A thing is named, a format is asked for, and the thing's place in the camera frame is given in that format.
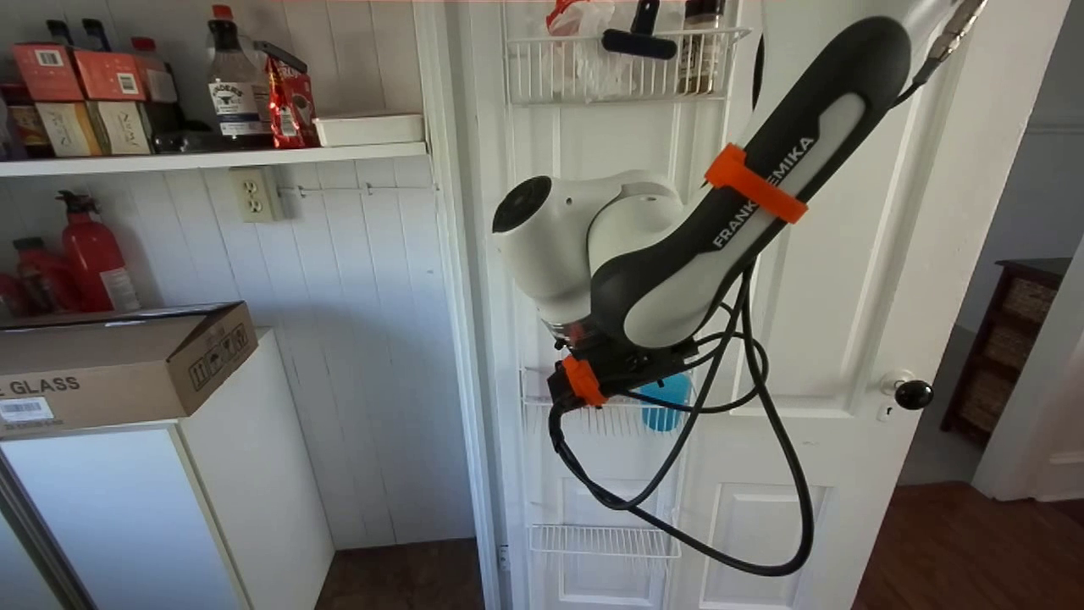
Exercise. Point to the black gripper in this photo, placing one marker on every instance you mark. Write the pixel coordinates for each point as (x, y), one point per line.
(593, 366)

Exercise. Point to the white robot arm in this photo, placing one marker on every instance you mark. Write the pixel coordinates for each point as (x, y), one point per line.
(821, 119)

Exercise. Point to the blue plastic cup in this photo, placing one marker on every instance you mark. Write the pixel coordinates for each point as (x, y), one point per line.
(661, 401)

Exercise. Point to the white panel door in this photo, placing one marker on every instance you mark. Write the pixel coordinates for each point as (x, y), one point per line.
(847, 302)

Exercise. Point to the black door knob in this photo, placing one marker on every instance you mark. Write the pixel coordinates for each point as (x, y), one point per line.
(914, 394)

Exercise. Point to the white flat box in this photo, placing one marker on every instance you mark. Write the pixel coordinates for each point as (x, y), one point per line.
(366, 131)

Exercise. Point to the red snack bag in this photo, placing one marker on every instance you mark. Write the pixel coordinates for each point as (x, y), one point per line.
(289, 98)

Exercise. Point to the white cabinet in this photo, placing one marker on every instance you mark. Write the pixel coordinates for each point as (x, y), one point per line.
(206, 513)

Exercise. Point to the liquor bottle with label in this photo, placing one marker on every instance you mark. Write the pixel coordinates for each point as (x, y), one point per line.
(234, 81)

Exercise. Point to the dark wooden dresser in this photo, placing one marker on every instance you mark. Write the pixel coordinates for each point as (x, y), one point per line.
(1002, 349)

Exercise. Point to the cardboard box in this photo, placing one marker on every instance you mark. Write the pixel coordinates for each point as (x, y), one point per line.
(118, 366)

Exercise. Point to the red fire extinguisher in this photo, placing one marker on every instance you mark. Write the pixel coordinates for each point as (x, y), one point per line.
(97, 260)

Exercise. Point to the orange box right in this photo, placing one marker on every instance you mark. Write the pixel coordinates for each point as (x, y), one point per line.
(118, 94)

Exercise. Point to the orange box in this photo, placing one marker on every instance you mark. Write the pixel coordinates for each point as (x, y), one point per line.
(60, 98)
(118, 94)

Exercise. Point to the orange box left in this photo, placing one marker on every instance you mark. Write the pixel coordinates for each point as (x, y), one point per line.
(60, 98)

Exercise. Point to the white wall shelf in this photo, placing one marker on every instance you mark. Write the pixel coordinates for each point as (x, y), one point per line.
(200, 162)

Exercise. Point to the white wire door rack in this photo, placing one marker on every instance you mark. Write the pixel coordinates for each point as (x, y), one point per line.
(622, 260)

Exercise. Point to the black handled brush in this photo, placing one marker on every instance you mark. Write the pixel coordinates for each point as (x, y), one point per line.
(639, 40)

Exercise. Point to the wall power outlet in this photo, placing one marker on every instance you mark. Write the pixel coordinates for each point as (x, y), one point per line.
(255, 195)

